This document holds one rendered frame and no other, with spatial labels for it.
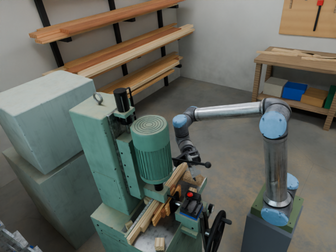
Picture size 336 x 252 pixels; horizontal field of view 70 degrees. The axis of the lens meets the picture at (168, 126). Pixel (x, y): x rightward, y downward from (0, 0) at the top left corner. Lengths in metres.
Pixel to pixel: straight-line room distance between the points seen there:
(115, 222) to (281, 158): 1.02
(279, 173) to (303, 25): 2.97
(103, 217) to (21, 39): 2.23
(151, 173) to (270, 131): 0.60
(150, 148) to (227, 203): 1.68
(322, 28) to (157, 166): 3.33
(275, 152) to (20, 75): 2.76
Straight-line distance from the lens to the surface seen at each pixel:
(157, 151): 1.09
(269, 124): 1.20
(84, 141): 1.32
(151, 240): 1.37
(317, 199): 2.90
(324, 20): 4.02
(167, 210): 1.39
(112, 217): 1.62
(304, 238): 2.58
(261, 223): 1.88
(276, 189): 1.47
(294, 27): 4.10
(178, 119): 1.48
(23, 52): 3.20
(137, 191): 1.40
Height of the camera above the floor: 2.07
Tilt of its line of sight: 34 degrees down
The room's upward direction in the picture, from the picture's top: 6 degrees counter-clockwise
